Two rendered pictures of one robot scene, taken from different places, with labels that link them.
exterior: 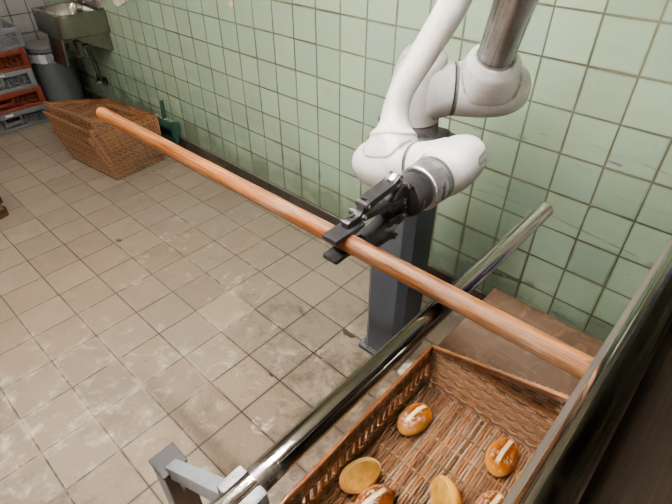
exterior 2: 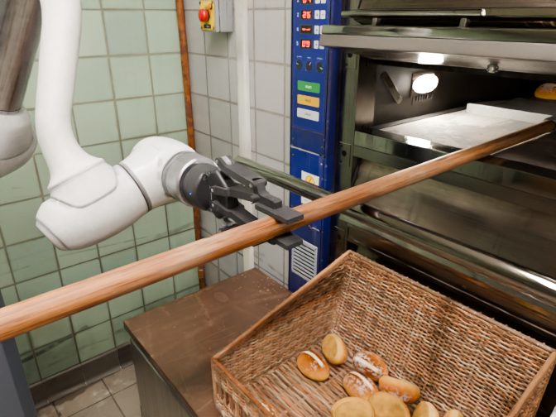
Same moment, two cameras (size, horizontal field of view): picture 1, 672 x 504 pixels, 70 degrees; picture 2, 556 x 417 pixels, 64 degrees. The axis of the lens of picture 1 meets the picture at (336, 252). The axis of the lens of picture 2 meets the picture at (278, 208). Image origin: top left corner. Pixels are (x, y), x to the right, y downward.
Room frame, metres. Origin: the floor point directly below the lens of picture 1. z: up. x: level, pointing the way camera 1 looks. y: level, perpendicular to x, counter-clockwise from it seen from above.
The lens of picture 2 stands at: (0.54, 0.54, 1.46)
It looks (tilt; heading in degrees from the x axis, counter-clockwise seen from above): 23 degrees down; 278
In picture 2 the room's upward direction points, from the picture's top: straight up
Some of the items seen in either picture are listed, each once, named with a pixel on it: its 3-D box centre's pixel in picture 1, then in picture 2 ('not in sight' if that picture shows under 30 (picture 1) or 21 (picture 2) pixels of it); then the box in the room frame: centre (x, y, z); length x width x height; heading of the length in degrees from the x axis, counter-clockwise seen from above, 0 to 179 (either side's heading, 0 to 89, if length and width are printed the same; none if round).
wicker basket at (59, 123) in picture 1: (103, 128); not in sight; (3.19, 1.63, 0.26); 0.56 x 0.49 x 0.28; 54
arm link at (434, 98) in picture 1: (421, 83); not in sight; (1.44, -0.25, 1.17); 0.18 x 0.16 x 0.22; 85
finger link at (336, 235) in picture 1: (343, 230); (279, 211); (0.62, -0.01, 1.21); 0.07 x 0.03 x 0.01; 138
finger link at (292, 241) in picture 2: (343, 249); (278, 235); (0.62, -0.01, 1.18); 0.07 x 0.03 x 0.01; 138
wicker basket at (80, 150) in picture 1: (109, 143); not in sight; (3.20, 1.62, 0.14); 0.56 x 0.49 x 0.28; 53
